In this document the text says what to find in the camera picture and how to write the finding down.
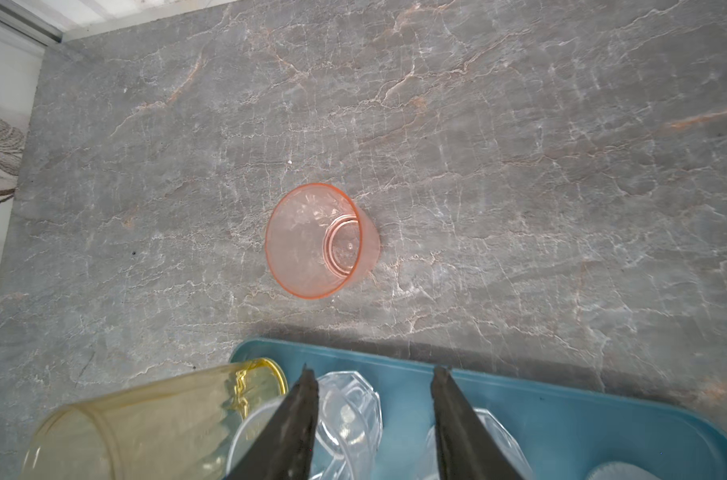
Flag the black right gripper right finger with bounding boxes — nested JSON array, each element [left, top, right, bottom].
[[431, 366, 523, 479]]

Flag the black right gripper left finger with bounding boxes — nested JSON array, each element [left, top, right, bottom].
[[225, 367, 319, 479]]

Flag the clear faceted glass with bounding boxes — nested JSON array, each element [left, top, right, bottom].
[[415, 408, 535, 480], [225, 371, 383, 479]]

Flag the yellow transparent glass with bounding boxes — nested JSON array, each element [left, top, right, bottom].
[[20, 358, 288, 479]]

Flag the teal plastic tray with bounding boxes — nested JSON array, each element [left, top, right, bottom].
[[230, 338, 727, 479]]

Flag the white frosted glass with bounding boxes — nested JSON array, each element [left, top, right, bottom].
[[585, 461, 659, 480]]

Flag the pink transparent glass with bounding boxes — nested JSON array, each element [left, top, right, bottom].
[[264, 183, 381, 300]]

